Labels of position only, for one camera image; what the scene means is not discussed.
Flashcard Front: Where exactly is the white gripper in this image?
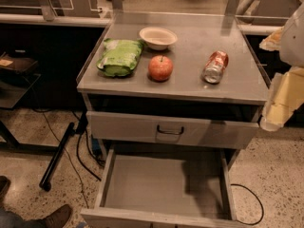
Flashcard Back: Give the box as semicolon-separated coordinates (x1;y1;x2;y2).
259;4;304;131

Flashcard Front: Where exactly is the red apple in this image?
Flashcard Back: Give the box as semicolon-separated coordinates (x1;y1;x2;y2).
148;55;173;82

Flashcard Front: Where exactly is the grey drawer cabinet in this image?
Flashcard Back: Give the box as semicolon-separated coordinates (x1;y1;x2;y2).
76;10;278;228

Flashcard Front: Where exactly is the closed top drawer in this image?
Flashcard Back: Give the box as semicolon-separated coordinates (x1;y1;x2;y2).
86;111;258;149

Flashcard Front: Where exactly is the open middle drawer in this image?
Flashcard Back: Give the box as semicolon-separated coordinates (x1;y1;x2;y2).
81;144;244;228

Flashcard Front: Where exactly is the orange soda can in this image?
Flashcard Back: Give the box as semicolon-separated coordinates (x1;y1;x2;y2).
201;50;229;84

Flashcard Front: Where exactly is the white paper bowl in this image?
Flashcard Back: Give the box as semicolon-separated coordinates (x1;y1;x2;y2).
140;28;178;51

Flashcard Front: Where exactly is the green chip bag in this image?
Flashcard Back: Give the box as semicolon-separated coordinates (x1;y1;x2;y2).
96;39;144;77

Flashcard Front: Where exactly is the black stand leg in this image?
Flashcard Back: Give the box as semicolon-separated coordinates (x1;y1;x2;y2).
39;123;74;192

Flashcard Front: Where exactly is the dark side table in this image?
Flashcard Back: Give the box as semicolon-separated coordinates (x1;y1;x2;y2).
0;52;39;153

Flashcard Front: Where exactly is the brown right shoe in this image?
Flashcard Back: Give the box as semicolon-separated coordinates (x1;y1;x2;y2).
42;204;72;228

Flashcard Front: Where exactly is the black drawer handle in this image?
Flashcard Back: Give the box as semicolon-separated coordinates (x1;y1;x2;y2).
157;125;184;136

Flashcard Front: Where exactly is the black floor cable right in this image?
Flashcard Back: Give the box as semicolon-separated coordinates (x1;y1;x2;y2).
230;183;265;226

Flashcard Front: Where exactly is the black floor cable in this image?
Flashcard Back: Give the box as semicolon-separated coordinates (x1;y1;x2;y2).
70;111;105;182
230;183;265;226

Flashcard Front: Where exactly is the black floor cable left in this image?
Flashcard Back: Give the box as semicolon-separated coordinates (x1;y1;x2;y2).
70;111;105;182

